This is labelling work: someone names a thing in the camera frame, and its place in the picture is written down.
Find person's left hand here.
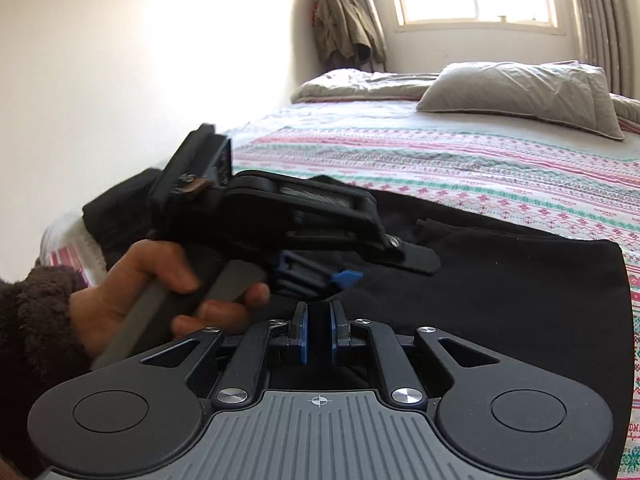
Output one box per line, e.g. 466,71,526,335
69,239,272,357

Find folded grey comforter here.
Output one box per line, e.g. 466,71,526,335
291,67,640,135

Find grey pillow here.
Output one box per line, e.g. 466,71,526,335
416,61,626,141

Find patterned red green bed sheet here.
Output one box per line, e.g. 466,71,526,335
37,105,640,480

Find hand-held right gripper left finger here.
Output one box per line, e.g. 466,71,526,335
140,301,310,408

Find person's left forearm brown sleeve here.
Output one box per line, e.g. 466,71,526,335
0,264,98,463

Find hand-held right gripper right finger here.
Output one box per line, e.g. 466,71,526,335
327,300,501,406

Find hanging olive jacket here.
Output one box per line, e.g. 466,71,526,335
315,0,389,72

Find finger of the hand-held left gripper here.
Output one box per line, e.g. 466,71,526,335
300,180,442,277
269,251,363,302

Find black pants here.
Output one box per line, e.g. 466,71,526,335
81,167,635,480

